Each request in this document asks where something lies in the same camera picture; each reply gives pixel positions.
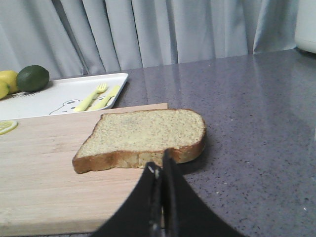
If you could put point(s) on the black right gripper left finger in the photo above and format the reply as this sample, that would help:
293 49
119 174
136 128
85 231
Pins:
140 214

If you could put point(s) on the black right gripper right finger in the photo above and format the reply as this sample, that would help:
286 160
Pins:
185 214

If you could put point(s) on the bread slice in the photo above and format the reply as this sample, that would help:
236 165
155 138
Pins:
132 139

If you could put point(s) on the white bear tray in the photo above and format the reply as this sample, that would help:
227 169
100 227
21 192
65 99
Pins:
61 97

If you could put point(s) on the wooden cutting board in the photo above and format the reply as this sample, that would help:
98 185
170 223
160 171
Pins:
40 194

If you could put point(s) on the yellow plastic knife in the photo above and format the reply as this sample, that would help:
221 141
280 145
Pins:
102 103

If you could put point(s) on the yellow plastic fork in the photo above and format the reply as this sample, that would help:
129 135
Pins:
82 106

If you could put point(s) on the lemon slice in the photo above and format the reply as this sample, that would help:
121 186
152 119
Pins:
7 126

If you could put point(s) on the green lime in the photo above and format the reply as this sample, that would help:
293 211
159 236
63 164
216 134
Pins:
32 78

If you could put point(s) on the yellow lemon front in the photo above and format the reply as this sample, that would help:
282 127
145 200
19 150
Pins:
4 89

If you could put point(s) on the yellow lemon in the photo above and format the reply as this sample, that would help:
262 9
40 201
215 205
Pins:
4 89
10 77

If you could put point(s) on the grey curtain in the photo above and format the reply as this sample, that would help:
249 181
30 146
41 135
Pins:
78 37

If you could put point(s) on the yellow lemon rear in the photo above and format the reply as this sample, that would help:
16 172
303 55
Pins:
10 77

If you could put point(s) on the white appliance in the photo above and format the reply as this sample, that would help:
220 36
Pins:
305 32

